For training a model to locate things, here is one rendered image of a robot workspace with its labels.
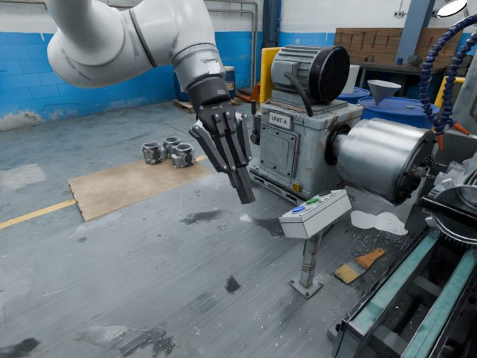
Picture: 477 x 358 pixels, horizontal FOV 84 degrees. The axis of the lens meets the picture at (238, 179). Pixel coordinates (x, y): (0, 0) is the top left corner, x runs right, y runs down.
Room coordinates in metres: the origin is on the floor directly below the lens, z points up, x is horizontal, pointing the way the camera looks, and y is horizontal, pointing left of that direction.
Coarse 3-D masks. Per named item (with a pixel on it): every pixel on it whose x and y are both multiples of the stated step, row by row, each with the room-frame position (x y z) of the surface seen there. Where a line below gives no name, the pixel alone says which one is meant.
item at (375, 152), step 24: (384, 120) 0.82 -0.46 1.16; (336, 144) 0.87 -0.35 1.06; (360, 144) 0.75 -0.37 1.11; (384, 144) 0.71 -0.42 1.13; (408, 144) 0.68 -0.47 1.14; (432, 144) 0.75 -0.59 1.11; (336, 168) 0.79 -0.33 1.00; (360, 168) 0.72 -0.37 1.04; (384, 168) 0.67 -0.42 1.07; (408, 168) 0.65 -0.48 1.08; (384, 192) 0.66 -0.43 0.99; (408, 192) 0.71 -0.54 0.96
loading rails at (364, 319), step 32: (416, 256) 0.48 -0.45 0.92; (448, 256) 0.57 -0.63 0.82; (384, 288) 0.39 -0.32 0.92; (416, 288) 0.45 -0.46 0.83; (448, 288) 0.39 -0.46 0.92; (352, 320) 0.31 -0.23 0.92; (384, 320) 0.37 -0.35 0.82; (448, 320) 0.31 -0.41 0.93; (352, 352) 0.28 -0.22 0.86; (384, 352) 0.30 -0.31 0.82; (416, 352) 0.25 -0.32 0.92; (448, 352) 0.31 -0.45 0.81
